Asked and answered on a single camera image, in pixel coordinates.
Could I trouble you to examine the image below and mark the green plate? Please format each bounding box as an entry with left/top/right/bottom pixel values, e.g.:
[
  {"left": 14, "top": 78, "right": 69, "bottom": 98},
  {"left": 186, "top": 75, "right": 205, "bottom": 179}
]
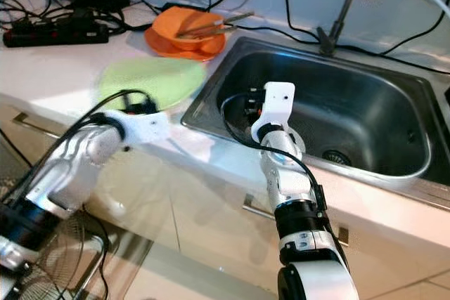
[{"left": 96, "top": 56, "right": 209, "bottom": 113}]

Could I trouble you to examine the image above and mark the beige kitchen cabinet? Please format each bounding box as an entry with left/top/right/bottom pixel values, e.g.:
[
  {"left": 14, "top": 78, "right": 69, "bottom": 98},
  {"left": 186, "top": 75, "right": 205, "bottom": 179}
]
[{"left": 0, "top": 93, "right": 450, "bottom": 300}]

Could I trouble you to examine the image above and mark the orange plate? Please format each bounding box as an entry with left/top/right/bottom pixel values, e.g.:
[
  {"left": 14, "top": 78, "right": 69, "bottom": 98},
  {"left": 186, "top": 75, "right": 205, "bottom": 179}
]
[{"left": 143, "top": 25, "right": 228, "bottom": 61}]

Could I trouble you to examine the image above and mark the wooden chopstick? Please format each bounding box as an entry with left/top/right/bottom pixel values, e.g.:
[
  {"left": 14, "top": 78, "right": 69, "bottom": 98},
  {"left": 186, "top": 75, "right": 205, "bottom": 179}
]
[
  {"left": 177, "top": 24, "right": 237, "bottom": 40},
  {"left": 175, "top": 10, "right": 256, "bottom": 38}
]

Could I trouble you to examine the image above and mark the orange bowl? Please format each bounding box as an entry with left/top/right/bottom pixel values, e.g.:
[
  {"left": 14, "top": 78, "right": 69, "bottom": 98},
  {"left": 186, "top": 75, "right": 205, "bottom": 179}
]
[{"left": 150, "top": 6, "right": 224, "bottom": 52}]

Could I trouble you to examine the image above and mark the sink drain strainer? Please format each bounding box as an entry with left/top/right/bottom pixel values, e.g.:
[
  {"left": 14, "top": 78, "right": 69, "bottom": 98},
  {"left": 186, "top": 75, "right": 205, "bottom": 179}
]
[{"left": 321, "top": 147, "right": 354, "bottom": 167}]

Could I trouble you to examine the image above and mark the stainless steel sink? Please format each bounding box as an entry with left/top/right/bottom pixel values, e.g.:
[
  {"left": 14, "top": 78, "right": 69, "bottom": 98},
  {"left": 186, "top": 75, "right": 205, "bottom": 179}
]
[{"left": 180, "top": 34, "right": 450, "bottom": 210}]

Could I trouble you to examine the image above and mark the black power strip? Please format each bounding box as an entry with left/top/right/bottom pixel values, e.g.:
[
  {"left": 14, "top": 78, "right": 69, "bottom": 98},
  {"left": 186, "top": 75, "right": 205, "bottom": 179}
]
[{"left": 3, "top": 20, "right": 110, "bottom": 48}]

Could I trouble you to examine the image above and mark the chrome faucet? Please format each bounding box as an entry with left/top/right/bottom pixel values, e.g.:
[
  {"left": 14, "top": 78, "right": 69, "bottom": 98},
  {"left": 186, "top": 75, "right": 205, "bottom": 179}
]
[{"left": 316, "top": 0, "right": 395, "bottom": 56}]

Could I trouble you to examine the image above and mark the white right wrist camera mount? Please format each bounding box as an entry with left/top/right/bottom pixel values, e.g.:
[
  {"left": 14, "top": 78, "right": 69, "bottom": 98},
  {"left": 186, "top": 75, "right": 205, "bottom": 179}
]
[{"left": 249, "top": 80, "right": 297, "bottom": 143}]

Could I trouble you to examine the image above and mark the metal cabinet door handle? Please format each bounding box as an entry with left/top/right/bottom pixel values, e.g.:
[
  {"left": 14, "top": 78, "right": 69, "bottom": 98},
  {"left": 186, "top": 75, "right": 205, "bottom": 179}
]
[{"left": 242, "top": 194, "right": 352, "bottom": 245}]

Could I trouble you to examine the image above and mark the metal drawer handle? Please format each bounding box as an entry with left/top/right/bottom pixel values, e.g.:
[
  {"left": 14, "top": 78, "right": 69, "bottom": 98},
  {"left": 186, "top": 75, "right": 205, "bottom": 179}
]
[{"left": 13, "top": 113, "right": 44, "bottom": 133}]

